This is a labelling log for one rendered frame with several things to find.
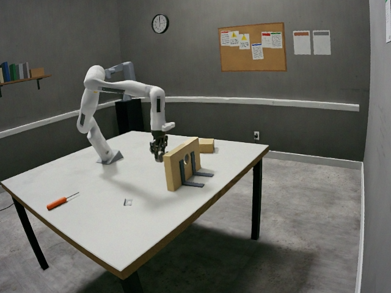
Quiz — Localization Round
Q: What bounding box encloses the tan wooden board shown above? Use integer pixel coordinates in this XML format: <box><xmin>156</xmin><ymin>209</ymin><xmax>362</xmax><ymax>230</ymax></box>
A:
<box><xmin>163</xmin><ymin>137</ymin><xmax>201</xmax><ymax>192</ymax></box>

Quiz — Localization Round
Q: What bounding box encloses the beige door knob with square spindle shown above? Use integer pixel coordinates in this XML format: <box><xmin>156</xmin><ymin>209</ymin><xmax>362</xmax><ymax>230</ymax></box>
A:
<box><xmin>155</xmin><ymin>151</ymin><xmax>168</xmax><ymax>163</ymax></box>

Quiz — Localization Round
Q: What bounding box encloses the brown cardboard box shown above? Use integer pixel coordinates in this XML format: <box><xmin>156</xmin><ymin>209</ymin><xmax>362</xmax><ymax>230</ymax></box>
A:
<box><xmin>199</xmin><ymin>139</ymin><xmax>214</xmax><ymax>153</ymax></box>

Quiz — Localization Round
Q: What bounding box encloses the orange-handled screwdriver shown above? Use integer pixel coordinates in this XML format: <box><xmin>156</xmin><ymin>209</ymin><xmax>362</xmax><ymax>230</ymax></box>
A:
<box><xmin>46</xmin><ymin>192</ymin><xmax>78</xmax><ymax>210</ymax></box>

